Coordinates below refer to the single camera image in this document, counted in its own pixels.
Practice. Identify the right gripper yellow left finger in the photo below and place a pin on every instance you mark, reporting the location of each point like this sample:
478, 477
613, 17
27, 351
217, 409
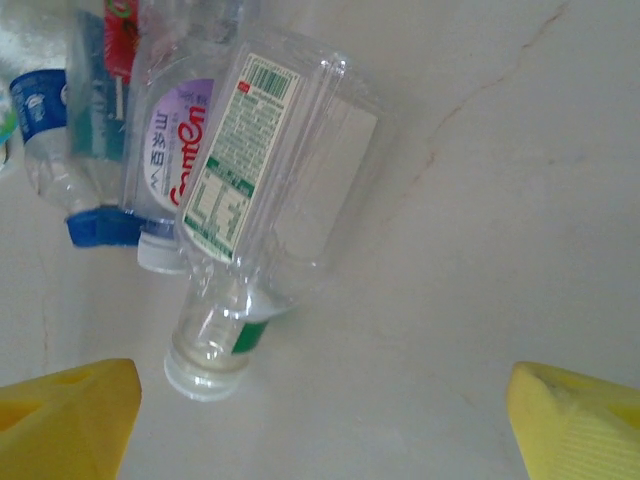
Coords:
65, 425

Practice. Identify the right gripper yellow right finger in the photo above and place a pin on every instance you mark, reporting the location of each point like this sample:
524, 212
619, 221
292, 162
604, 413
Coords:
585, 430

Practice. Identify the clear bottle red blue label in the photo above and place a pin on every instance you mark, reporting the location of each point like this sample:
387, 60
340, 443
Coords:
95, 125

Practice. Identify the blue-label bottle blue cap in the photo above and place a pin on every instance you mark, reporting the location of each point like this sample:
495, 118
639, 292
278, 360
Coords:
42, 105

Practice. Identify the clear bottle green white label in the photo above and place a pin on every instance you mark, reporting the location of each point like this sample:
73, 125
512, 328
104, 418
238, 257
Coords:
280, 175

